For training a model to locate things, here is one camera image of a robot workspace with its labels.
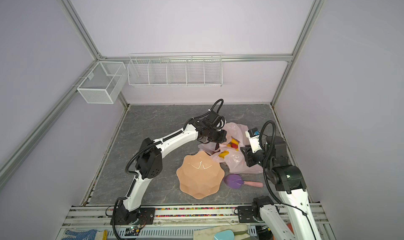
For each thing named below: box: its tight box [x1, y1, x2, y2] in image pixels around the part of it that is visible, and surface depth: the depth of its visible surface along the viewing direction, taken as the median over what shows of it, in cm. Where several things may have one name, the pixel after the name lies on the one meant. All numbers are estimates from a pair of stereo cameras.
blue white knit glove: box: [61, 228, 104, 240], surface depth 70 cm
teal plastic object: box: [213, 229, 236, 240], surface depth 69 cm
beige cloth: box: [213, 229, 236, 240], surface depth 69 cm
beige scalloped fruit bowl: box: [176, 150, 225, 199], surface depth 86 cm
